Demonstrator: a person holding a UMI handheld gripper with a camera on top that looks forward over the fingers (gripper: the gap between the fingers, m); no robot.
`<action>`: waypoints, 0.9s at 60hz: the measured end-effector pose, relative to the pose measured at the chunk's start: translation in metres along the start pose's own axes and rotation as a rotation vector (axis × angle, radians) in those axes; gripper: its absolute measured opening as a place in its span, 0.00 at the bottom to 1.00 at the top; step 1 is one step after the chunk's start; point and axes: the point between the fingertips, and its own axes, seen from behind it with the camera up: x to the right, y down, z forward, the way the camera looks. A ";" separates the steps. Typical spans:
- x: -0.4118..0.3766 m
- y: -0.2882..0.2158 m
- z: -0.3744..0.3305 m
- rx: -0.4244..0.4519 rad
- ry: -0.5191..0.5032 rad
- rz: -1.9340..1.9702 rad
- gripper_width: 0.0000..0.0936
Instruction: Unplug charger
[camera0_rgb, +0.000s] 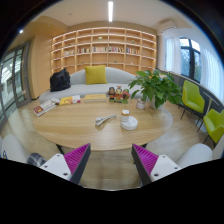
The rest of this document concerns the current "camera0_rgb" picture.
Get yellow cushion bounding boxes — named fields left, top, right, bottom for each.
left=85, top=65, right=107, bottom=85

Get black backpack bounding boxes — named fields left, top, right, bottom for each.
left=50, top=69, right=71, bottom=92

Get lime green chair near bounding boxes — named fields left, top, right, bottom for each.
left=199, top=109, right=224, bottom=144

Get white chair left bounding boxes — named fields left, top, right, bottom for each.
left=0, top=135, right=28, bottom=163

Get green potted plant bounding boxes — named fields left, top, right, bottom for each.
left=128, top=69, right=182, bottom=109

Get white sheer curtain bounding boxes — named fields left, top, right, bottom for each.
left=166, top=37, right=181, bottom=74

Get wooden wall bookshelf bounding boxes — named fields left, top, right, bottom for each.
left=51, top=27, right=156, bottom=74

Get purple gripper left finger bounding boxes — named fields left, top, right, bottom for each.
left=39, top=143, right=92, bottom=185

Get white chair right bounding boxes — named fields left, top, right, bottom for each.
left=176, top=143, right=212, bottom=168

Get lime green chair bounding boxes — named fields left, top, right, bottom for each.
left=182, top=80, right=205, bottom=118
left=199, top=109, right=224, bottom=144

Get oval wooden table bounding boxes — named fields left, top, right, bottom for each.
left=33, top=99, right=173, bottom=151

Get white ceiling light strip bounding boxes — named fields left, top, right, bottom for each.
left=108, top=1, right=113, bottom=22

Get yellow red booklet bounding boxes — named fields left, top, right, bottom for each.
left=60, top=95, right=81, bottom=105

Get colourful figurine toys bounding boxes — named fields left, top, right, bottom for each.
left=107, top=86, right=130, bottom=104

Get grey curved sofa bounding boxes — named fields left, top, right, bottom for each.
left=39, top=67, right=140, bottom=103

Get lime green chair far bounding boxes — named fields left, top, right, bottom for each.
left=182, top=80, right=205, bottom=118

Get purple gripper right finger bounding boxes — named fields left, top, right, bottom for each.
left=130, top=143, right=183, bottom=187

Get dark framed window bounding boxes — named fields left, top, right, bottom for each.
left=180, top=37, right=201, bottom=82

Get white chair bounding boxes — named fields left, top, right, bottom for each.
left=0, top=135, right=28, bottom=163
left=176, top=143, right=212, bottom=168

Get yellow book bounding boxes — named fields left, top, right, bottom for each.
left=84, top=94, right=107, bottom=102

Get white red book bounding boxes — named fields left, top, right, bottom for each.
left=34, top=100, right=56, bottom=116

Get small white cup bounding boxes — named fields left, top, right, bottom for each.
left=136, top=98, right=146, bottom=110

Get white coiled cable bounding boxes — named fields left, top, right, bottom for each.
left=94, top=113, right=118, bottom=128

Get white air conditioner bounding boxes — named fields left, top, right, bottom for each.
left=159, top=20, right=176, bottom=33

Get glass door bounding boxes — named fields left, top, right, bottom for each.
left=0, top=42, right=31, bottom=129

